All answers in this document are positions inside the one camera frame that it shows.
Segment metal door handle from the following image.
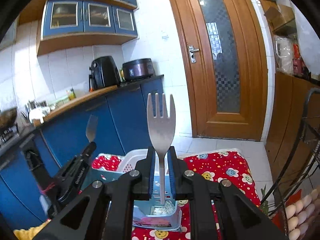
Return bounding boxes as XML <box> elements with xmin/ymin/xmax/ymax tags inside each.
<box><xmin>188</xmin><ymin>45</ymin><xmax>200</xmax><ymax>64</ymax></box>

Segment blue wall cabinet glass doors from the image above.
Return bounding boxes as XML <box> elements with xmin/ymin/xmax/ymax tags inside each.
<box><xmin>37</xmin><ymin>0</ymin><xmax>139</xmax><ymax>56</ymax></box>

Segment light blue utensil holder box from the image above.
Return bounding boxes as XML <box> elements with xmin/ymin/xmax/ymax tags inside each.
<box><xmin>90</xmin><ymin>149</ymin><xmax>183</xmax><ymax>231</ymax></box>

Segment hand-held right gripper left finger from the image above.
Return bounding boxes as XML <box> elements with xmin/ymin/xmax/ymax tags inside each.
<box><xmin>32</xmin><ymin>146</ymin><xmax>157</xmax><ymax>240</ymax></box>

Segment tray of eggs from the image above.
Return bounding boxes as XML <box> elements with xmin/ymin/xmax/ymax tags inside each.
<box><xmin>285</xmin><ymin>188</ymin><xmax>320</xmax><ymax>240</ymax></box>

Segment red smiley tablecloth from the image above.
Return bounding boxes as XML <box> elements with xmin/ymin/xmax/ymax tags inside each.
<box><xmin>91</xmin><ymin>151</ymin><xmax>262</xmax><ymax>240</ymax></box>

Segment white plastic bag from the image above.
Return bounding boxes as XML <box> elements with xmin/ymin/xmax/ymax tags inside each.
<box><xmin>28</xmin><ymin>107</ymin><xmax>51</xmax><ymax>123</ymax></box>

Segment wooden door with glass panel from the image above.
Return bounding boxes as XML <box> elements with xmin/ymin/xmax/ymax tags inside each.
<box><xmin>165</xmin><ymin>0</ymin><xmax>269</xmax><ymax>141</ymax></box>

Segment cardboard box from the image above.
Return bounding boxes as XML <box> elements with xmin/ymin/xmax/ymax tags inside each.
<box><xmin>264</xmin><ymin>3</ymin><xmax>296</xmax><ymax>31</ymax></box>

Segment blue base cabinet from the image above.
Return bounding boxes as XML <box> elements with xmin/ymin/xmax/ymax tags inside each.
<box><xmin>0</xmin><ymin>76</ymin><xmax>165</xmax><ymax>230</ymax></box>

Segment red packets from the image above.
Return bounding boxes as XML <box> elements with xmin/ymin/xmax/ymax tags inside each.
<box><xmin>292</xmin><ymin>43</ymin><xmax>307</xmax><ymax>77</ymax></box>

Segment dark electric pressure cooker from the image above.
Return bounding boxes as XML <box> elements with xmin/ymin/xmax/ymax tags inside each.
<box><xmin>122</xmin><ymin>58</ymin><xmax>154</xmax><ymax>82</ymax></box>

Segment yellow cloth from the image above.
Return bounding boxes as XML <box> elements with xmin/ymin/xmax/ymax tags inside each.
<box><xmin>13</xmin><ymin>219</ymin><xmax>52</xmax><ymax>240</ymax></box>

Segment wooden side cabinet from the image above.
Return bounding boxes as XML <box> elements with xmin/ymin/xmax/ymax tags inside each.
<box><xmin>264</xmin><ymin>70</ymin><xmax>320</xmax><ymax>180</ymax></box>

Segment black air fryer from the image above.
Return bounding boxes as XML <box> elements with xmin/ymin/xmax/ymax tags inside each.
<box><xmin>88</xmin><ymin>56</ymin><xmax>121</xmax><ymax>91</ymax></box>

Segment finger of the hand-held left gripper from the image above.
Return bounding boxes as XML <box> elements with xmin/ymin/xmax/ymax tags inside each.
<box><xmin>77</xmin><ymin>142</ymin><xmax>97</xmax><ymax>165</ymax></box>

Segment black wire rack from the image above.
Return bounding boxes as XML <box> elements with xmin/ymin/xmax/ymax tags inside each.
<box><xmin>260</xmin><ymin>87</ymin><xmax>320</xmax><ymax>240</ymax></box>

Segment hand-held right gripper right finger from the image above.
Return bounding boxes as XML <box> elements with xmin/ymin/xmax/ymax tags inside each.
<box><xmin>168</xmin><ymin>146</ymin><xmax>288</xmax><ymax>240</ymax></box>

